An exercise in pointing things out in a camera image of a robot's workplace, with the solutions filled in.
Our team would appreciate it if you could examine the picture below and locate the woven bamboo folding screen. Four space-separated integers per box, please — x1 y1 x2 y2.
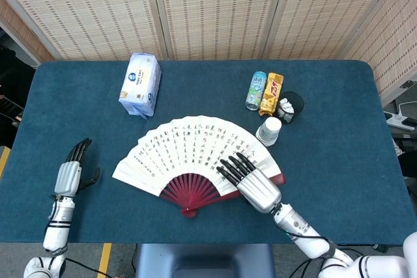
0 0 417 103

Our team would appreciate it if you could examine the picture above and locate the black chair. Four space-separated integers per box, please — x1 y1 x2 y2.
0 45 36 148

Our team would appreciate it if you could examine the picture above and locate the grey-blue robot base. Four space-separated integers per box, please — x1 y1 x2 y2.
135 243 276 278

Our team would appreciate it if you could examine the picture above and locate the green-white drink can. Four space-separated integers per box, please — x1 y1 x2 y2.
245 71 268 111

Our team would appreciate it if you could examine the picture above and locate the yellow snack packet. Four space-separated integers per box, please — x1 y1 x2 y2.
258 72 285 117

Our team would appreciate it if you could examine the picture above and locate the crumpled white wrapper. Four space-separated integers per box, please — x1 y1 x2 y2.
277 97 295 122

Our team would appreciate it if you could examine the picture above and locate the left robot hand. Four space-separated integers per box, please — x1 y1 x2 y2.
53 137 102 197

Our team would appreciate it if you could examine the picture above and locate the red-ribbed paper folding fan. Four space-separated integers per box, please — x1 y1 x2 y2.
111 115 286 217

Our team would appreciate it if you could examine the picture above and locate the black mesh pen holder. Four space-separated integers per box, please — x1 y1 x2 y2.
273 91 306 125

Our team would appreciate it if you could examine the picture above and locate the blue table cloth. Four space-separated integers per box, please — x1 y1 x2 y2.
0 59 410 247

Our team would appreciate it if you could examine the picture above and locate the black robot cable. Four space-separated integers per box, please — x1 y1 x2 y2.
289 257 327 278

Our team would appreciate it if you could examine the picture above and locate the blue tissue pack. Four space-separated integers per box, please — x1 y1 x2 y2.
117 52 162 120

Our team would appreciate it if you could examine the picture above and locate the white power strip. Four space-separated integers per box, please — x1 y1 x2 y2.
383 110 417 130

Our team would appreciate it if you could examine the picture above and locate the stack of white paper cups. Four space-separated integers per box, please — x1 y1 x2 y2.
255 117 283 147

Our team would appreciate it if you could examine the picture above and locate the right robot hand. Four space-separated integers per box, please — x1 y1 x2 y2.
216 152 283 214

